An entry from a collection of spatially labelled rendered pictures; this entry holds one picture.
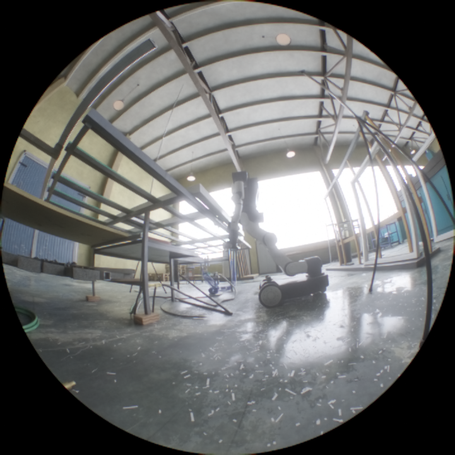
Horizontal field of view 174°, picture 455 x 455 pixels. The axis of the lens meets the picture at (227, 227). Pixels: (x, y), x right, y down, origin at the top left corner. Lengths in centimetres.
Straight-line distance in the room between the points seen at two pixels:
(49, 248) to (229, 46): 1061
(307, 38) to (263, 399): 941
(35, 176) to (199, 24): 849
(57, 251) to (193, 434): 691
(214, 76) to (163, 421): 862
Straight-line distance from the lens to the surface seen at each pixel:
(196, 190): 106
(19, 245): 699
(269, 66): 862
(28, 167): 774
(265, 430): 37
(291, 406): 41
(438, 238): 313
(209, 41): 808
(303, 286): 131
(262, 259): 845
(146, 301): 109
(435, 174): 340
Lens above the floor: 32
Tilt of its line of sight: 17 degrees up
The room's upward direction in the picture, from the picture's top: 5 degrees counter-clockwise
